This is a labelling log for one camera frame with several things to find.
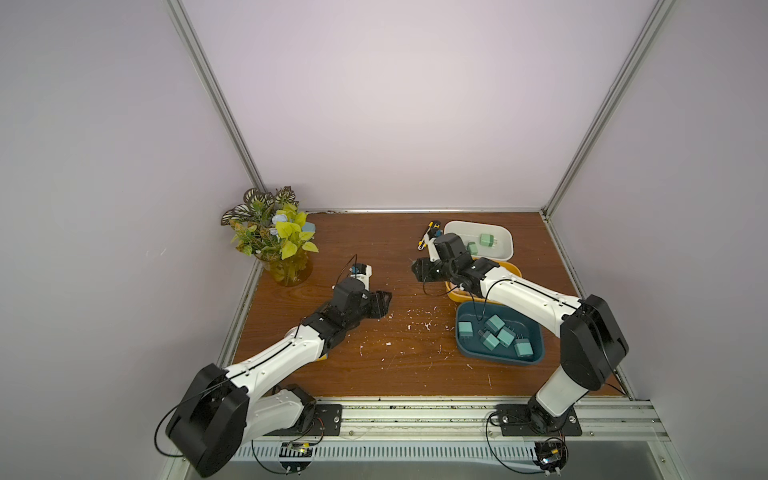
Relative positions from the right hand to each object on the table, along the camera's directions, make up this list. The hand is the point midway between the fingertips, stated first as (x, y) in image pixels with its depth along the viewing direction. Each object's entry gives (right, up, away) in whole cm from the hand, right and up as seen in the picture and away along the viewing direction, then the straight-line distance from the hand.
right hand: (419, 259), depth 86 cm
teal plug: (+13, -21, -1) cm, 25 cm away
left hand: (-9, -10, -4) cm, 14 cm away
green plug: (+21, +2, +18) cm, 28 cm away
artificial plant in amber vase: (-43, +9, -5) cm, 44 cm away
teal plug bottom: (+20, -23, -3) cm, 30 cm away
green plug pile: (+27, +6, +23) cm, 36 cm away
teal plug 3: (+25, -23, -1) cm, 34 cm away
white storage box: (+34, +3, +23) cm, 41 cm away
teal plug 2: (+23, -20, +1) cm, 30 cm away
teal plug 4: (+29, -25, -3) cm, 38 cm away
